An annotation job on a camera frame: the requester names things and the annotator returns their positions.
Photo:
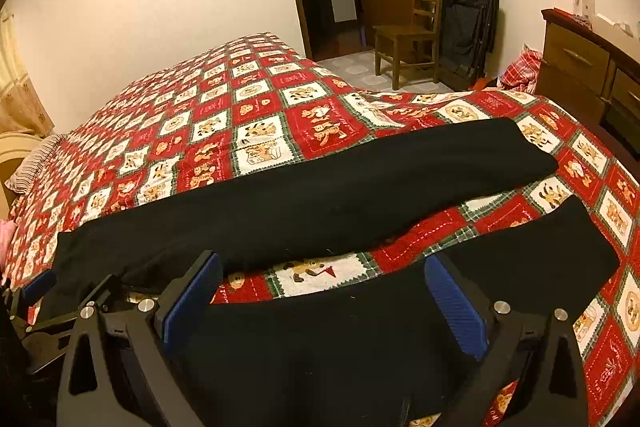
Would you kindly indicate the red plaid bag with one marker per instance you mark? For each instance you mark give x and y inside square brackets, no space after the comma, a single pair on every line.
[522,74]

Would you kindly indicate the red patchwork bedspread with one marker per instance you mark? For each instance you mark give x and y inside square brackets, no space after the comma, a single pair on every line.
[254,104]

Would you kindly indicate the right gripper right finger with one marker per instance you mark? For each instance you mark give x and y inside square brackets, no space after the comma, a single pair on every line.
[551,389]

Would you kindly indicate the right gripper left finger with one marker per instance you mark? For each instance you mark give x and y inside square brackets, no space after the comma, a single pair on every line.
[151,331]

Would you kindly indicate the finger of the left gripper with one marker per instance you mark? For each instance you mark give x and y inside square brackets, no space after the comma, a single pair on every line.
[31,293]

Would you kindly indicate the wooden dresser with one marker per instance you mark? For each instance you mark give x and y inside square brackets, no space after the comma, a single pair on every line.
[593,79]

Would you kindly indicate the cream wooden headboard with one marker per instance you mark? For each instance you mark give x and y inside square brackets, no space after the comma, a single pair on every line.
[14,148]

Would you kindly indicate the beige patterned curtain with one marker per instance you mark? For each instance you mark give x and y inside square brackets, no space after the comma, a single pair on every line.
[21,108]

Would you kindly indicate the wooden chair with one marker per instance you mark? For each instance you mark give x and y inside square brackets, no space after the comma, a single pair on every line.
[411,46]

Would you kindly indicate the black folded bag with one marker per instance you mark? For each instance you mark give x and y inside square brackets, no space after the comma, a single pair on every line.
[467,35]

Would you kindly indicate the striped grey pillow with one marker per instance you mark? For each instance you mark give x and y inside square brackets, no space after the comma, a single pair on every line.
[25,175]

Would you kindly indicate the white items on dresser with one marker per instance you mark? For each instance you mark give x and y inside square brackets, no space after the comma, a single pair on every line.
[586,11]

